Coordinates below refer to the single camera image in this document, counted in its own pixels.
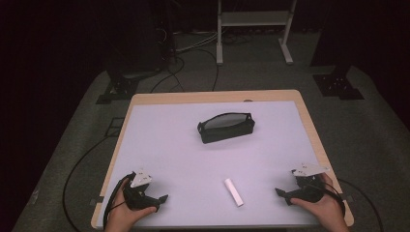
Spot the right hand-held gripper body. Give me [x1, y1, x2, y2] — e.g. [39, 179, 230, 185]
[284, 162, 331, 204]

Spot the person's left hand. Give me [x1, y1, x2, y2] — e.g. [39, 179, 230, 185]
[104, 187, 158, 228]

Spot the black stand base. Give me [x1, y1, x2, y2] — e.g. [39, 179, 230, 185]
[96, 69, 162, 105]
[312, 64, 366, 101]

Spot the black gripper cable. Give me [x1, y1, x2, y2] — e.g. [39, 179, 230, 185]
[317, 180, 347, 218]
[102, 172, 137, 230]

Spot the black floor cable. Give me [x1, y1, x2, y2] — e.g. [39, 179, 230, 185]
[62, 134, 114, 232]
[337, 178, 385, 232]
[149, 47, 220, 94]

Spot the black square floor frame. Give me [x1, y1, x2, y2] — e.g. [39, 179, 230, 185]
[103, 117, 126, 138]

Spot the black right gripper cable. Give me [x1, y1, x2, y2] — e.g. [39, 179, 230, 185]
[317, 180, 347, 218]

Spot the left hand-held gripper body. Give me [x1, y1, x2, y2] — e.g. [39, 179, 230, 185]
[122, 168, 161, 212]

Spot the light wooden table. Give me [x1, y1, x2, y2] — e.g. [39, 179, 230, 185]
[90, 89, 355, 230]

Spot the black zip pouch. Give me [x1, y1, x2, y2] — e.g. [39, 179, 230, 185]
[196, 111, 256, 145]

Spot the person's right hand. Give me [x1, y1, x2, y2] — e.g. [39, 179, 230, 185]
[290, 173, 348, 227]

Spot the pale lavender table mat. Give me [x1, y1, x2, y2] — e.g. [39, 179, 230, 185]
[98, 101, 323, 229]

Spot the white metal stand frame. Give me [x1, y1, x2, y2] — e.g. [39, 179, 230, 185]
[216, 0, 298, 67]

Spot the white stick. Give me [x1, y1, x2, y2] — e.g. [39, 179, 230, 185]
[223, 178, 245, 208]

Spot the white floor cable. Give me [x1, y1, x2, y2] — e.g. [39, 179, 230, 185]
[175, 31, 219, 54]

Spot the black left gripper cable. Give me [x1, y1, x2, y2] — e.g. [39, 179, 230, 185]
[102, 172, 137, 230]

